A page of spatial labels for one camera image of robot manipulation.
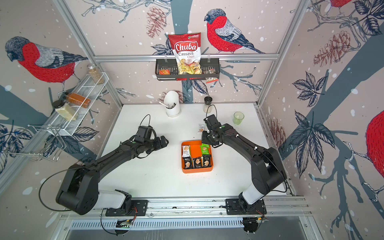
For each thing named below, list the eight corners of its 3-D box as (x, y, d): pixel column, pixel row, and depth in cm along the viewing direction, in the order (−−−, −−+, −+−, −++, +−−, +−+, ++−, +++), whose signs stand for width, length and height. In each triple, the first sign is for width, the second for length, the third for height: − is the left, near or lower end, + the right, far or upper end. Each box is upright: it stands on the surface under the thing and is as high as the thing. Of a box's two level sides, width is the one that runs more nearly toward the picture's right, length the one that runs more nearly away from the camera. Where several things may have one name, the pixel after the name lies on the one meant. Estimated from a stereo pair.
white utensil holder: (163, 117, 114) (159, 103, 102) (166, 100, 127) (163, 85, 115) (179, 117, 114) (177, 103, 102) (181, 100, 127) (179, 85, 115)
